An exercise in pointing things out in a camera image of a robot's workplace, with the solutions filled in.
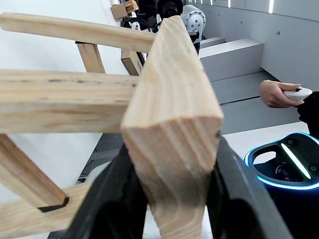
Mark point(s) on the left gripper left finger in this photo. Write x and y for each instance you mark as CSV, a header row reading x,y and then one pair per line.
x,y
112,204

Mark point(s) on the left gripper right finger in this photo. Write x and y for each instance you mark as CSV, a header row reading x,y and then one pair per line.
x,y
239,204

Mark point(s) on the robot body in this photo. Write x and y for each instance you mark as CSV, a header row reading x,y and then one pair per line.
x,y
294,204

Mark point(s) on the wooden leg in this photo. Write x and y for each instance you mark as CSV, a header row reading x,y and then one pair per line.
x,y
25,171
91,58

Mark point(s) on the person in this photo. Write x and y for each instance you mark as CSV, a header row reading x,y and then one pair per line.
x,y
272,93

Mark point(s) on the wooden cross bar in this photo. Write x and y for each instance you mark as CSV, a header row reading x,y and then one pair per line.
x,y
62,99

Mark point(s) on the white hand controller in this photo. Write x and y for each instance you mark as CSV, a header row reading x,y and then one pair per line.
x,y
297,94

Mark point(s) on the cardboard box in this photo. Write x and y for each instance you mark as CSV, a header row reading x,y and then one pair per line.
x,y
132,63
119,10
131,5

